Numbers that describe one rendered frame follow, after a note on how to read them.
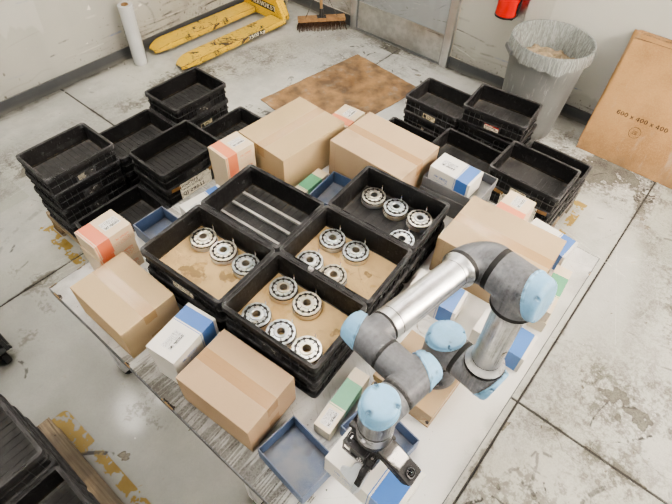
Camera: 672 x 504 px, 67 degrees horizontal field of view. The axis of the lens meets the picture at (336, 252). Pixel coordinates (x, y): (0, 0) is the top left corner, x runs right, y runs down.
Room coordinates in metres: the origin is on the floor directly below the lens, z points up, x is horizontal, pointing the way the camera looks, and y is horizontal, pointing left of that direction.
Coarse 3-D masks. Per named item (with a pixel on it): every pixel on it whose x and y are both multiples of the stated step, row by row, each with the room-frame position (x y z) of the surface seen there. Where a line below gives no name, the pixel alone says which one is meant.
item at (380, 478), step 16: (352, 432) 0.44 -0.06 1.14; (336, 448) 0.40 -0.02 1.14; (336, 464) 0.37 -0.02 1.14; (352, 464) 0.37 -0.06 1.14; (368, 480) 0.34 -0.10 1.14; (384, 480) 0.34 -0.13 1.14; (416, 480) 0.34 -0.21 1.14; (368, 496) 0.30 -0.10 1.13; (384, 496) 0.30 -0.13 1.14; (400, 496) 0.31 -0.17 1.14
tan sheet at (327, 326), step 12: (276, 276) 1.13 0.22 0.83; (264, 288) 1.07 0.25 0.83; (300, 288) 1.08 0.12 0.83; (252, 300) 1.01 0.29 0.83; (264, 300) 1.02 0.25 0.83; (240, 312) 0.96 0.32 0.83; (276, 312) 0.97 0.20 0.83; (288, 312) 0.97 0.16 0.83; (324, 312) 0.98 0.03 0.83; (336, 312) 0.98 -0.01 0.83; (300, 324) 0.92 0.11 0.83; (312, 324) 0.93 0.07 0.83; (324, 324) 0.93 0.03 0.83; (336, 324) 0.93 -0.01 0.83; (300, 336) 0.88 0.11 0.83; (324, 336) 0.88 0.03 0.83; (336, 336) 0.88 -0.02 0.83; (324, 348) 0.83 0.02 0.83
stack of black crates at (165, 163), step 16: (176, 128) 2.32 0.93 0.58; (192, 128) 2.34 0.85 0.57; (144, 144) 2.15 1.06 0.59; (160, 144) 2.22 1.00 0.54; (176, 144) 2.29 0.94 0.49; (192, 144) 2.29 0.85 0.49; (208, 144) 2.26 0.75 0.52; (144, 160) 2.13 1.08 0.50; (160, 160) 2.14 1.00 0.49; (176, 160) 2.15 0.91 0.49; (192, 160) 2.05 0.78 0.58; (208, 160) 2.14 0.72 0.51; (144, 176) 2.01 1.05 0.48; (160, 176) 1.90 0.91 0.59; (176, 176) 1.96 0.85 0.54; (192, 176) 2.03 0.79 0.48; (160, 192) 1.96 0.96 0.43; (176, 192) 1.95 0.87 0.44
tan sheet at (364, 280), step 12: (324, 228) 1.38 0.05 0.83; (312, 240) 1.31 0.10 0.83; (348, 240) 1.32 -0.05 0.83; (300, 252) 1.25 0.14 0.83; (324, 252) 1.25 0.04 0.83; (372, 252) 1.26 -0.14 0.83; (324, 264) 1.19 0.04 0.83; (348, 264) 1.20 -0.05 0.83; (372, 264) 1.20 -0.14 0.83; (384, 264) 1.21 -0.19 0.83; (348, 276) 1.14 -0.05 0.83; (360, 276) 1.14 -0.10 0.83; (372, 276) 1.15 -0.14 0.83; (384, 276) 1.15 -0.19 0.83; (360, 288) 1.09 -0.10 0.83; (372, 288) 1.09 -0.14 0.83
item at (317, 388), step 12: (240, 336) 0.88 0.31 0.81; (348, 348) 0.86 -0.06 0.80; (276, 360) 0.79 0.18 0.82; (336, 360) 0.80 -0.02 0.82; (288, 372) 0.78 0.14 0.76; (336, 372) 0.81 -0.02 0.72; (300, 384) 0.75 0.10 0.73; (312, 384) 0.71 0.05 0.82; (324, 384) 0.76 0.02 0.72; (312, 396) 0.71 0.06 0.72
